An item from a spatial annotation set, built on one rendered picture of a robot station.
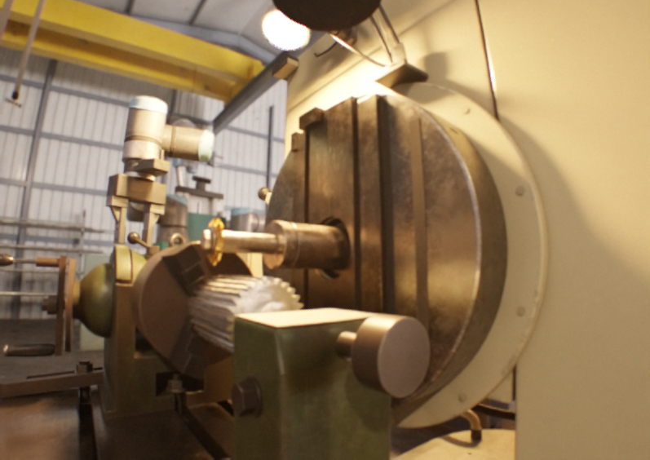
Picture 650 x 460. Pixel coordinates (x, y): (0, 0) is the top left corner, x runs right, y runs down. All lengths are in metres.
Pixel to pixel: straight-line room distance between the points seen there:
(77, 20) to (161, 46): 1.67
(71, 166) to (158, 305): 9.81
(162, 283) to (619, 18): 0.72
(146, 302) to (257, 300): 0.22
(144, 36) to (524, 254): 8.22
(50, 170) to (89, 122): 1.62
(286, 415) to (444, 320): 0.28
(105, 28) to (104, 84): 3.09
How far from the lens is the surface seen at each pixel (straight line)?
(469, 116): 0.58
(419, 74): 0.68
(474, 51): 0.66
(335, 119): 0.66
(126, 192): 0.84
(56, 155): 10.41
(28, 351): 0.83
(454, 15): 0.72
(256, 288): 0.36
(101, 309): 0.75
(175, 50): 8.40
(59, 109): 10.78
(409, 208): 0.51
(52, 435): 0.67
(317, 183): 0.67
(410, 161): 0.52
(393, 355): 0.22
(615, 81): 0.55
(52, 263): 0.81
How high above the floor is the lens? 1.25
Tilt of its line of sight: 9 degrees up
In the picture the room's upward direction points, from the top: straight up
